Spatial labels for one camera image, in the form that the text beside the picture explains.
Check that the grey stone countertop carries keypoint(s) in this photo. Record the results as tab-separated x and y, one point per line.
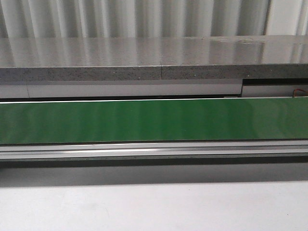
188	58

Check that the white curtain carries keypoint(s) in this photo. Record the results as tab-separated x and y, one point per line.
132	18

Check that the aluminium conveyor frame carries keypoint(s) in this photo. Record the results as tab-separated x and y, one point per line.
161	150

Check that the green conveyor belt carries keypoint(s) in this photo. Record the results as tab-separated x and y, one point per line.
154	120

